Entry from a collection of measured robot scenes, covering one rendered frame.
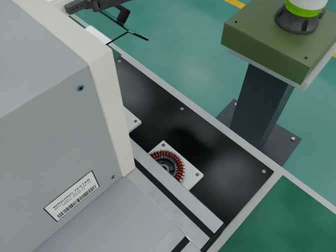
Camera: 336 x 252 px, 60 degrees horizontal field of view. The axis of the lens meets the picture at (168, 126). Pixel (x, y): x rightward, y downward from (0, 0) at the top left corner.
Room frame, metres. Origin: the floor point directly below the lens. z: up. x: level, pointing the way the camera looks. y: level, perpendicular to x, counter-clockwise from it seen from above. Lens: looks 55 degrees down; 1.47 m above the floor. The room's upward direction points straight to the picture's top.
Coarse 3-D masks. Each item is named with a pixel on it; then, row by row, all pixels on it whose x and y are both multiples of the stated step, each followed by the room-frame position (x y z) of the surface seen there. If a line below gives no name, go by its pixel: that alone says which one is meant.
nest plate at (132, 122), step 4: (124, 108) 0.55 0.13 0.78; (124, 112) 0.53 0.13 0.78; (128, 112) 0.53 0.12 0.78; (128, 116) 0.52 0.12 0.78; (132, 116) 0.52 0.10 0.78; (128, 120) 0.50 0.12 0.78; (132, 120) 0.50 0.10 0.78; (136, 120) 0.50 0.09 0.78; (128, 124) 0.49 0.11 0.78; (132, 124) 0.49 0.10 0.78; (136, 124) 0.49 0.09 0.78; (128, 128) 0.47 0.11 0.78; (132, 128) 0.48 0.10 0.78; (128, 132) 0.47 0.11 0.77
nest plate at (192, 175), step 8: (160, 144) 0.42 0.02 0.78; (152, 152) 0.39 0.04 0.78; (176, 152) 0.39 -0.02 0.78; (184, 160) 0.37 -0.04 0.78; (192, 168) 0.35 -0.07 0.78; (184, 176) 0.32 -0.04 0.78; (192, 176) 0.32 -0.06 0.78; (200, 176) 0.32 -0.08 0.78; (184, 184) 0.30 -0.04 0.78; (192, 184) 0.30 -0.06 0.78
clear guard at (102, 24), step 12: (48, 0) 0.66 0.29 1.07; (84, 12) 0.61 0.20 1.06; (96, 12) 0.61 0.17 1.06; (108, 12) 0.69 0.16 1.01; (84, 24) 0.57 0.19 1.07; (96, 24) 0.57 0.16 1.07; (108, 24) 0.57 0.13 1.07; (120, 24) 0.57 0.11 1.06; (96, 36) 0.52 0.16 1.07; (108, 36) 0.52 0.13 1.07; (120, 36) 0.53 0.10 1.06; (144, 36) 0.59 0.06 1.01
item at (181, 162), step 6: (156, 150) 0.38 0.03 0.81; (168, 150) 0.38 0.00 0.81; (156, 156) 0.36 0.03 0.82; (162, 156) 0.36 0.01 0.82; (168, 156) 0.36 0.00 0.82; (174, 156) 0.36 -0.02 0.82; (162, 162) 0.36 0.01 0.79; (168, 162) 0.36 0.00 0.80; (174, 162) 0.35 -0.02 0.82; (180, 162) 0.35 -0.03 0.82; (168, 168) 0.33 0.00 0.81; (174, 168) 0.34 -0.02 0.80; (180, 168) 0.33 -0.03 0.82; (174, 174) 0.31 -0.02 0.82; (180, 174) 0.31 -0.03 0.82; (180, 180) 0.30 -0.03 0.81
